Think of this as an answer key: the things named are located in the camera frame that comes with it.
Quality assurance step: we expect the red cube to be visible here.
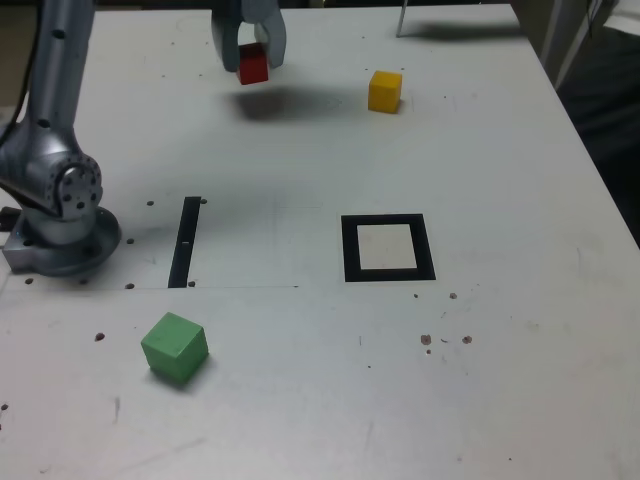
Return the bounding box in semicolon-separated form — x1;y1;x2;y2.
235;42;270;86

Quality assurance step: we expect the yellow cube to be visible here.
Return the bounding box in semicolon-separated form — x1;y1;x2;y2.
367;70;404;115

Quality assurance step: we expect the black tape square outline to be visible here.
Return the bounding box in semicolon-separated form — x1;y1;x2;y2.
340;213;437;283

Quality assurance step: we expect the black tape strip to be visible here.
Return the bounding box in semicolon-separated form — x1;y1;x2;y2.
167;196;203;290

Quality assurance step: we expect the green cube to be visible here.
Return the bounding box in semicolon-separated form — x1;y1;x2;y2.
140;312;210;387

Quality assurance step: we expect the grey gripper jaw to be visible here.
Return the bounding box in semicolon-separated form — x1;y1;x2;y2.
242;0;288;69
211;0;247;74

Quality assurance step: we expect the black cable at arm foot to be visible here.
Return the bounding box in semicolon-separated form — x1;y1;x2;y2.
0;64;34;151

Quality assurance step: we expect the white metal frame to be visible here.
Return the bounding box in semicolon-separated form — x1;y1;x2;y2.
539;0;609;91

